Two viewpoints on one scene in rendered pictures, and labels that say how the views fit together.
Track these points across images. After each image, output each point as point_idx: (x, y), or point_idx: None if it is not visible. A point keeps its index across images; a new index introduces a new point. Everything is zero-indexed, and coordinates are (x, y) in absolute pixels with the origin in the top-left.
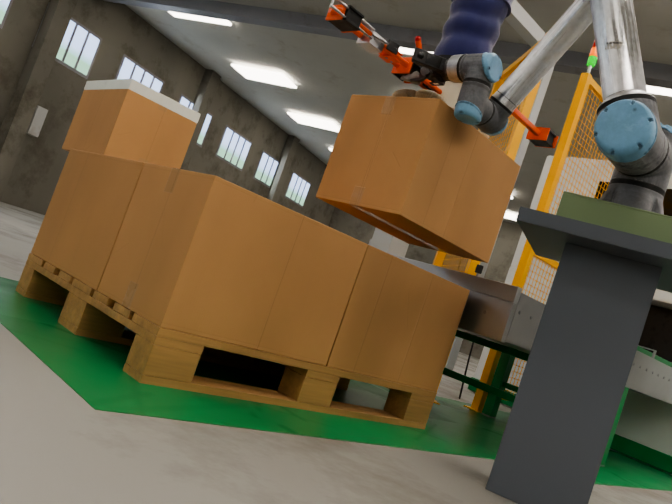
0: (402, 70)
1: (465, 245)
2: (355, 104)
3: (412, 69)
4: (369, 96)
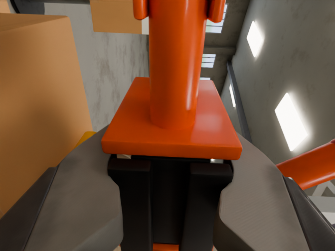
0: (133, 107)
1: None
2: (18, 17)
3: (137, 167)
4: (14, 25)
